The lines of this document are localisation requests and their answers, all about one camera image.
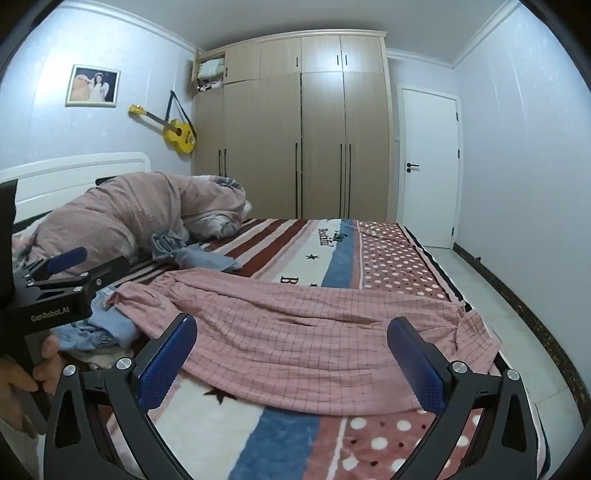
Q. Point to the white door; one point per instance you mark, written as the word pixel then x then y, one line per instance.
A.
pixel 431 175

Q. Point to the pink quilt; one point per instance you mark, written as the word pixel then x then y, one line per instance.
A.
pixel 115 212

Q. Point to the person's left hand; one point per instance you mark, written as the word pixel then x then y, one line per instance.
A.
pixel 48 364

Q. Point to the cream cloth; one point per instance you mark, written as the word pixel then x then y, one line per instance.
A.
pixel 101 357

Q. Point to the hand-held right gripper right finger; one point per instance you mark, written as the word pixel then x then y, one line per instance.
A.
pixel 418 364

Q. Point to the framed wall photo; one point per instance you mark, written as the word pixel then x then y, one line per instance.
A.
pixel 92 86

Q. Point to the blue garment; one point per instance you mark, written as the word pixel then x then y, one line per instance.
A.
pixel 194 256
pixel 108 323

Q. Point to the yellow guitar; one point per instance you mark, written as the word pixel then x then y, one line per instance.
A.
pixel 179 134

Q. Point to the pink checked pants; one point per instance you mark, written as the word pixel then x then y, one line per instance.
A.
pixel 295 337

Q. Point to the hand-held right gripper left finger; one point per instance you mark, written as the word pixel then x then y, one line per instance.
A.
pixel 168 360

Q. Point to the bed with striped sheet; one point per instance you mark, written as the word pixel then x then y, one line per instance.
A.
pixel 295 256

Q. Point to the beige wooden wardrobe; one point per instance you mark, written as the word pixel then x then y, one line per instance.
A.
pixel 277 138

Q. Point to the folded bedding in wardrobe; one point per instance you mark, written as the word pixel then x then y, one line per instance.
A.
pixel 210 69

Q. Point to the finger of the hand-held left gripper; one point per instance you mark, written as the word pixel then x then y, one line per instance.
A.
pixel 67 260
pixel 108 270

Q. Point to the white bed headboard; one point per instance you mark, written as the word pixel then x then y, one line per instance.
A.
pixel 69 173

